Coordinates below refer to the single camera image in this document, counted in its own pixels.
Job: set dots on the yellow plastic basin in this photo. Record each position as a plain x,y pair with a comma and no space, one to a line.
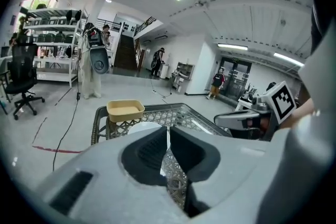
126,112

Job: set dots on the grey shelf cabinet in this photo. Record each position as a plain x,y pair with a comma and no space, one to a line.
185,70

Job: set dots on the white desk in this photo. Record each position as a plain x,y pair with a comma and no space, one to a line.
241,105

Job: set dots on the brown staircase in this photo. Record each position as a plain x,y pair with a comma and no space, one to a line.
126,52

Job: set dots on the white metal shelf rack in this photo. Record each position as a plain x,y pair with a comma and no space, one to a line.
52,76

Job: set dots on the person's right forearm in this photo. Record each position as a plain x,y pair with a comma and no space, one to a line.
302,112

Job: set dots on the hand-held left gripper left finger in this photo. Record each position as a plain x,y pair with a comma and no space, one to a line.
105,178

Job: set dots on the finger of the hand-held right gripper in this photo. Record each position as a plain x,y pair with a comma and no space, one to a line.
246,134
233,119

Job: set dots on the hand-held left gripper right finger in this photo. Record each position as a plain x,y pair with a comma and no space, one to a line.
231,170

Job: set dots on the black office chair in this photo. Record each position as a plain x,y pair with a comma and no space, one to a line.
21,70

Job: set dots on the grey backpack rig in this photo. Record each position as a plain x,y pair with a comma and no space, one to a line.
99,60

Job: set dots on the white low cabinet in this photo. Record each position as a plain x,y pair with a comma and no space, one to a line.
165,72

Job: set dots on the long ceiling light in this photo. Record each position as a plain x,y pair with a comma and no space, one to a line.
288,58
232,47

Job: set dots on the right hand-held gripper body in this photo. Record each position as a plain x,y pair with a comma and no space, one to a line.
283,105

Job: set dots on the black glass door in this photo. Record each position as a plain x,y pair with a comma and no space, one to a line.
236,78

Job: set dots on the brown wicker glass-top table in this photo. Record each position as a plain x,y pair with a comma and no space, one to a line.
162,115

